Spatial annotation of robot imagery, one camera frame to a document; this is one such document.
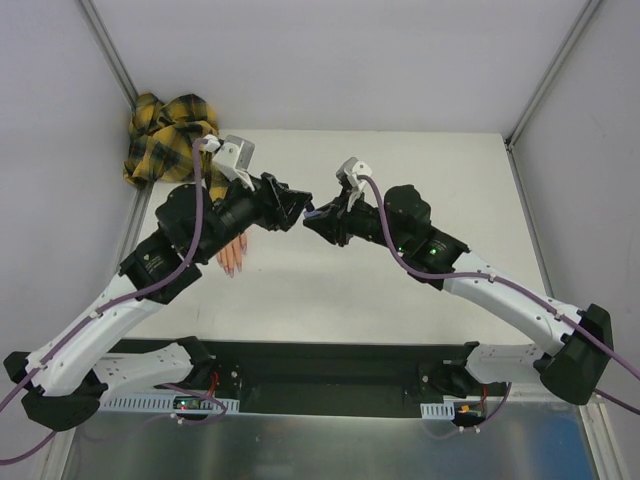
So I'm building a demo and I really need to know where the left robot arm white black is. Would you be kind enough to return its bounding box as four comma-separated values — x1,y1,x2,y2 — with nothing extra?
4,173,312,432

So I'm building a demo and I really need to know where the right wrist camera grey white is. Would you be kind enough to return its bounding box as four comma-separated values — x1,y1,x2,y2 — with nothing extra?
336,157,372,212

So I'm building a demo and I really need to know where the aluminium corner post left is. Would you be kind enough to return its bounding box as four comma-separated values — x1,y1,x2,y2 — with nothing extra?
74,0,138,109

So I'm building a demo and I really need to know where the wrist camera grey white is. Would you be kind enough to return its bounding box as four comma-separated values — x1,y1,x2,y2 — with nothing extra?
213,135,255,191
336,157,372,212

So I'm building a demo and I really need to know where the mannequin hand with long nails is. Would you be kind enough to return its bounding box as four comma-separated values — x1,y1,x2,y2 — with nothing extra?
216,232,248,278

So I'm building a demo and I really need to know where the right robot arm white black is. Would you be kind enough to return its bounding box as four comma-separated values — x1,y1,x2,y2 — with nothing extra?
303,185,613,405

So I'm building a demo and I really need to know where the white slotted cable duct left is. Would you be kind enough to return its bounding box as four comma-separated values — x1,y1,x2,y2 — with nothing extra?
101,392,240,415

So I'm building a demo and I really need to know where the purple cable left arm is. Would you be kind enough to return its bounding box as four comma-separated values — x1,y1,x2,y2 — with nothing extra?
0,137,221,462

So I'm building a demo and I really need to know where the purple nail polish bottle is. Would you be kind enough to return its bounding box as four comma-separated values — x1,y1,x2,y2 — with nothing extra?
304,209,323,219

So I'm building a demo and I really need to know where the yellow plaid shirt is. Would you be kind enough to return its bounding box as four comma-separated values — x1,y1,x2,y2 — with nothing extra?
123,93,219,189

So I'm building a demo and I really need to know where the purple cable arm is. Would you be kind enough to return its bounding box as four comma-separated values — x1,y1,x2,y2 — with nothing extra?
359,174,640,416
0,137,221,462

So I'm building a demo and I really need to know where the white slotted cable duct right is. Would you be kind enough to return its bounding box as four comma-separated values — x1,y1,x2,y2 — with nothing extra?
420,401,456,421

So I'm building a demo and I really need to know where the white slotted cable duct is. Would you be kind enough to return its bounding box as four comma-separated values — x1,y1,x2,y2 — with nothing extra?
101,392,240,415
420,401,456,421

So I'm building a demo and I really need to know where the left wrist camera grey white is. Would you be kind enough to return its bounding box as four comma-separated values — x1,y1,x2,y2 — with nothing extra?
213,135,255,191

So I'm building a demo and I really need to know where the aluminium corner post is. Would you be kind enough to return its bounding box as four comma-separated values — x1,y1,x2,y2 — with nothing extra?
504,0,606,151
74,0,138,109

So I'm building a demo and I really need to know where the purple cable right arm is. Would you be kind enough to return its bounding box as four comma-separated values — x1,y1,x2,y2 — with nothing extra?
359,174,640,416

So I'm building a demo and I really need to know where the aluminium corner post right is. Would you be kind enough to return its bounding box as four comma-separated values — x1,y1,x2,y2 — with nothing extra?
504,0,606,151

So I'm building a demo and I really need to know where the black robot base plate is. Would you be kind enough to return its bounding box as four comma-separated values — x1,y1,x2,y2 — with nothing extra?
152,339,506,416

